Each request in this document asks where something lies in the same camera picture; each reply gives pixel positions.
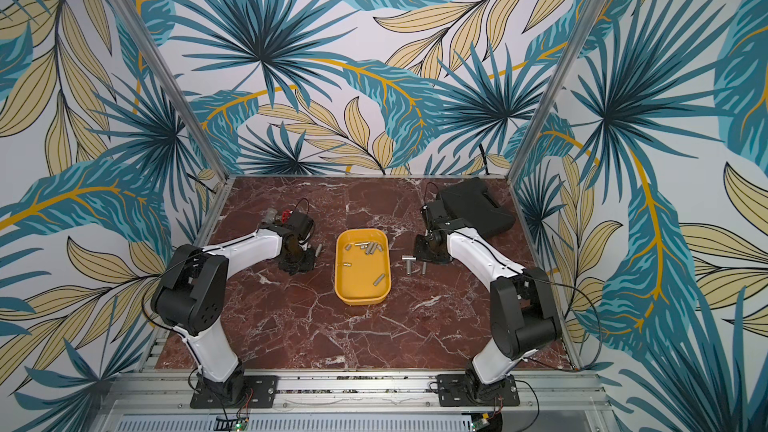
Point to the aluminium frame post right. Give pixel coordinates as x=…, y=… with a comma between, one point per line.
x=579, y=35

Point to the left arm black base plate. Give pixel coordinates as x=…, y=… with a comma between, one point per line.
x=252, y=391

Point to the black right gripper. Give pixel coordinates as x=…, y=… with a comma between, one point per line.
x=430, y=249

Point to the aluminium front rail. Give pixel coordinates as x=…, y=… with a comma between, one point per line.
x=335, y=400

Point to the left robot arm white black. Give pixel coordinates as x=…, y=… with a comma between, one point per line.
x=190, y=296

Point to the aluminium frame post left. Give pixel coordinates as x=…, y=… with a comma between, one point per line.
x=147, y=47

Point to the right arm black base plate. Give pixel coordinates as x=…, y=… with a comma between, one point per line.
x=466, y=390

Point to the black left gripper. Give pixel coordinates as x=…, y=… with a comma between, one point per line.
x=309, y=263

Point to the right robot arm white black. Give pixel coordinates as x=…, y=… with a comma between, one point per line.
x=523, y=315

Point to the steel valve with red handwheel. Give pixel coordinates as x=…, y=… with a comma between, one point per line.
x=275, y=217

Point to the black tool case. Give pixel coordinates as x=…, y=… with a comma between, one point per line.
x=471, y=201

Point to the yellow plastic storage tray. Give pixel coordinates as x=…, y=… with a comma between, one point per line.
x=355, y=272

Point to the aluminium frame post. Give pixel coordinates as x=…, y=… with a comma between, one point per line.
x=147, y=47
x=579, y=35

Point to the silver socket pile in tray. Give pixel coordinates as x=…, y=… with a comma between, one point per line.
x=368, y=248

